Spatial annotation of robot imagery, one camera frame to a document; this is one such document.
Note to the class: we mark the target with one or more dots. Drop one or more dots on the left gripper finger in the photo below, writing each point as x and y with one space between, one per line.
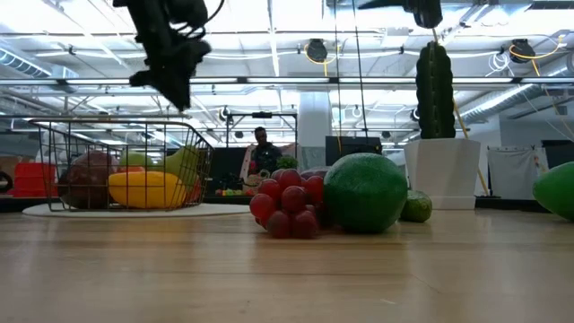
177 94

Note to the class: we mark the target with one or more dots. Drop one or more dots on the speckled yellow-green pear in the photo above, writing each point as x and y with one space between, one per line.
181 163

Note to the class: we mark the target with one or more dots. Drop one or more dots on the bright red apple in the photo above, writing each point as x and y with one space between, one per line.
195 190

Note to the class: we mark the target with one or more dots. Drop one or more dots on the yellow-orange mango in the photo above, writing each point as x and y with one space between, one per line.
145 190

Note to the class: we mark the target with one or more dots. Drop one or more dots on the dark red pomegranate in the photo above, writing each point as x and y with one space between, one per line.
85 179

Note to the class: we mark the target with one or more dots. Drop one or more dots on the small green lime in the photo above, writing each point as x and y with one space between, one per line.
416 207

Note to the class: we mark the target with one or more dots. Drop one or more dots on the bright green mango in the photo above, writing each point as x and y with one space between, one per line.
558 190

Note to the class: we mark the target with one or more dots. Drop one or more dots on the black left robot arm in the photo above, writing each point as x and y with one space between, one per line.
148 9

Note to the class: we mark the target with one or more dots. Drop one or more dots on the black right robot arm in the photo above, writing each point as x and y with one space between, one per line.
428 13

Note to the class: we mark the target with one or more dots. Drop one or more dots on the person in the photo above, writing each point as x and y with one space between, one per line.
265 157

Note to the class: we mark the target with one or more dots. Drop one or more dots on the long ceiling light bar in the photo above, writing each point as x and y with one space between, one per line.
287 81

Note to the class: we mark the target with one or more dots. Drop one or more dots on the woven straw bag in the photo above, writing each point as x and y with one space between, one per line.
255 184

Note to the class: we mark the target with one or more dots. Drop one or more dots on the white plate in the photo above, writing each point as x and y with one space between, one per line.
215 210

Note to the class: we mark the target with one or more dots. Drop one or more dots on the green leafy plant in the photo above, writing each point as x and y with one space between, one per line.
287 162

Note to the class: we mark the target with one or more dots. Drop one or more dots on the red grape bunch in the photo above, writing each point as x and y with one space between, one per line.
293 197

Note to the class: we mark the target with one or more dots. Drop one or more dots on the red storage bins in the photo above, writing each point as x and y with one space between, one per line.
33 179

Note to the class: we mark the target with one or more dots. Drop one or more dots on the black flat monitor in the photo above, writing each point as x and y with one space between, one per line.
347 148

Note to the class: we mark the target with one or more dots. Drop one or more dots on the large dark green lime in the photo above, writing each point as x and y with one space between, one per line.
365 193

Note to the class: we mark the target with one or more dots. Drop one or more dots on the white hanging cloth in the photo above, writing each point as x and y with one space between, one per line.
515 172

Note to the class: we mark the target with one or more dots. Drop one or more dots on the black equipment box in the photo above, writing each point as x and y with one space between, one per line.
558 154

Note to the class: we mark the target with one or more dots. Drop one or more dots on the black rig frame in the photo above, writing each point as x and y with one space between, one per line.
262 115

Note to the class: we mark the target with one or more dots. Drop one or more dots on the silver ceiling duct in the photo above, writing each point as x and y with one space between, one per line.
27 65
515 96

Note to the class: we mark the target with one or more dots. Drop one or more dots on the black aluminium table frame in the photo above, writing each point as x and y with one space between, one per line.
515 204

